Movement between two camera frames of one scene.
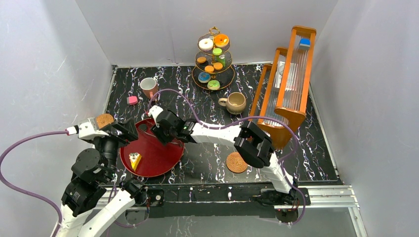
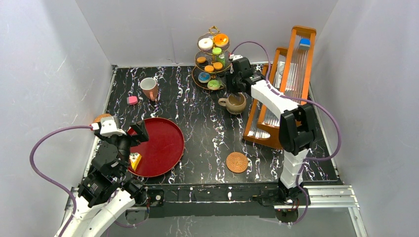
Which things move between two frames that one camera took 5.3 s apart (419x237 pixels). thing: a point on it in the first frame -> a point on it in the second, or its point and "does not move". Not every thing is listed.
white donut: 205,44 does not move
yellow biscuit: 201,59 does not move
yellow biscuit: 209,69 does not move
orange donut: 221,40 does not move
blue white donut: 204,77 does not move
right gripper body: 173,134 -> 238,79
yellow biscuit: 218,65 does not move
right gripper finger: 161,133 -> 230,81
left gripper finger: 120,131 -> 142,136
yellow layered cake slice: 135,158 does not move
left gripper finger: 130,126 -> 140,127
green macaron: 217,51 does not move
